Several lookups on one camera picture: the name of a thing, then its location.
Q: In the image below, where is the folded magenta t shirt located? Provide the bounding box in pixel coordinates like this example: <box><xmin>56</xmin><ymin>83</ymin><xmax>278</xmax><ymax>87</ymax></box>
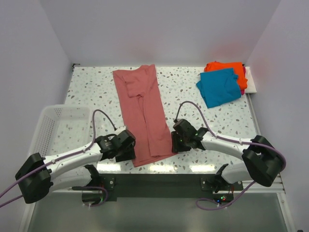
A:
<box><xmin>240</xmin><ymin>66</ymin><xmax>248</xmax><ymax>95</ymax></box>

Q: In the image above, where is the aluminium table frame rail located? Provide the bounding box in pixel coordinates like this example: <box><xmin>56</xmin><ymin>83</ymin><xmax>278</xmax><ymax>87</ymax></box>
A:
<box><xmin>246</xmin><ymin>94</ymin><xmax>287</xmax><ymax>194</ymax></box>

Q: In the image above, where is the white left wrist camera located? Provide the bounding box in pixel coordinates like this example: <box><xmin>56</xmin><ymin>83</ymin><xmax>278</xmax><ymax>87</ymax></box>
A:
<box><xmin>115</xmin><ymin>125</ymin><xmax>127</xmax><ymax>134</ymax></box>

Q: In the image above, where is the blue t shirt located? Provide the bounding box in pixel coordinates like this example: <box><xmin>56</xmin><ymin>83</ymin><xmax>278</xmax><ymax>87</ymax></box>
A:
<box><xmin>196</xmin><ymin>68</ymin><xmax>241</xmax><ymax>108</ymax></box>

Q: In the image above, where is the folded white t shirt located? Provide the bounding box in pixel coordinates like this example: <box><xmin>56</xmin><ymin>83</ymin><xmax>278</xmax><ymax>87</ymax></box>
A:
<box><xmin>245</xmin><ymin>66</ymin><xmax>257</xmax><ymax>94</ymax></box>

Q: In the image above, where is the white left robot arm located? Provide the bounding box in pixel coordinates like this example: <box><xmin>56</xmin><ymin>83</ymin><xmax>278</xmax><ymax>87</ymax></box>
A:
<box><xmin>15</xmin><ymin>129</ymin><xmax>136</xmax><ymax>204</ymax></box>

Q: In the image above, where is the folded orange t shirt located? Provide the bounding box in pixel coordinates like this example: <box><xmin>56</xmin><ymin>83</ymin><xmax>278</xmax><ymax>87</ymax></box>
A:
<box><xmin>204</xmin><ymin>61</ymin><xmax>249</xmax><ymax>94</ymax></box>

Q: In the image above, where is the white plastic basket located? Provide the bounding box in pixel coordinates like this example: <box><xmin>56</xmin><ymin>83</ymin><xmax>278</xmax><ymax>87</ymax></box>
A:
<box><xmin>25</xmin><ymin>104</ymin><xmax>94</xmax><ymax>174</ymax></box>

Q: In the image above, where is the salmon pink t shirt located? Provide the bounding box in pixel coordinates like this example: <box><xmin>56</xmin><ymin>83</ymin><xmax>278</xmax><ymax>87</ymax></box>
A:
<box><xmin>113</xmin><ymin>64</ymin><xmax>174</xmax><ymax>167</ymax></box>

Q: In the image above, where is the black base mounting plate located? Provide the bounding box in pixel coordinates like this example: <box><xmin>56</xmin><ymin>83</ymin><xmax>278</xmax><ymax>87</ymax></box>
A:
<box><xmin>71</xmin><ymin>173</ymin><xmax>244</xmax><ymax>208</ymax></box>

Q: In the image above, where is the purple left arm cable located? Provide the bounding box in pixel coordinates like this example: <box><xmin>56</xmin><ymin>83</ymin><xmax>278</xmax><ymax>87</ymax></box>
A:
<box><xmin>0</xmin><ymin>110</ymin><xmax>119</xmax><ymax>208</ymax></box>

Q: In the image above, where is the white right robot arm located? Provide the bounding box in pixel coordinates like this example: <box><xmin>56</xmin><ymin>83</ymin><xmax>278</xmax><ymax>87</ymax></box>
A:
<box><xmin>171</xmin><ymin>119</ymin><xmax>286</xmax><ymax>190</ymax></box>

